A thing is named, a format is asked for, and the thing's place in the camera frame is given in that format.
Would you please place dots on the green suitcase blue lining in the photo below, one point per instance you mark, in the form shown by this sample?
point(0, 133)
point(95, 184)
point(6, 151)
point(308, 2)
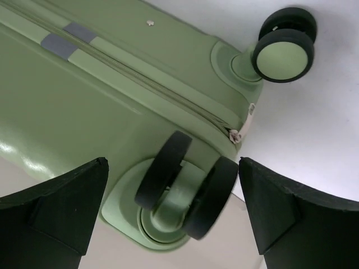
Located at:
point(167, 105)

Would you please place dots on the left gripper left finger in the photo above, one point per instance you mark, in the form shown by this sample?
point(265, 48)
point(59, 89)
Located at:
point(49, 225)

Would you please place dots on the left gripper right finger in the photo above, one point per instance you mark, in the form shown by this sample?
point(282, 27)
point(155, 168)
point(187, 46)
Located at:
point(297, 226)

